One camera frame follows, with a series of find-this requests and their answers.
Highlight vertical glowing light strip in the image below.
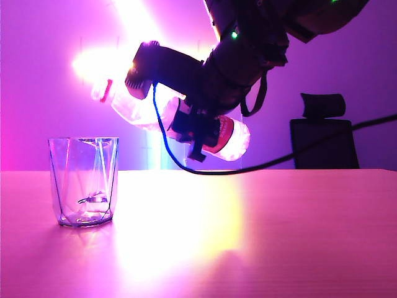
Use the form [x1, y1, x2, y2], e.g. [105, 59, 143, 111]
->
[145, 130, 175, 171]

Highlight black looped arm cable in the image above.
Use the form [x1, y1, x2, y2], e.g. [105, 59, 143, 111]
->
[239, 70, 268, 118]

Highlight diagonal glowing light strip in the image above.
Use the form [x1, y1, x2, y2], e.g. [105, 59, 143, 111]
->
[110, 0, 176, 50]

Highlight black office chair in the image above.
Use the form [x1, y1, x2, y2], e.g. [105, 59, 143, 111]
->
[290, 92, 360, 170]

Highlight clear faceted glass cup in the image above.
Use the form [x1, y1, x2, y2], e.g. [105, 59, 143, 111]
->
[48, 137, 119, 229]

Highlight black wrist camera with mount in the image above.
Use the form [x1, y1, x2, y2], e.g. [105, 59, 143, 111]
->
[124, 40, 206, 101]

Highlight clear red-label water bottle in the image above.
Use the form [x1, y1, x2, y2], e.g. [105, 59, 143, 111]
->
[91, 79, 251, 162]

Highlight horizontal glowing light strip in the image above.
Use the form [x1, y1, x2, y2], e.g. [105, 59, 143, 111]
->
[71, 46, 142, 82]

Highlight long black camera cable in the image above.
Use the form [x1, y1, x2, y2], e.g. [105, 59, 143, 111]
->
[151, 81, 397, 176]

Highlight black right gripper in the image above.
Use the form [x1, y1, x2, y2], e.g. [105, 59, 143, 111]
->
[170, 46, 268, 163]

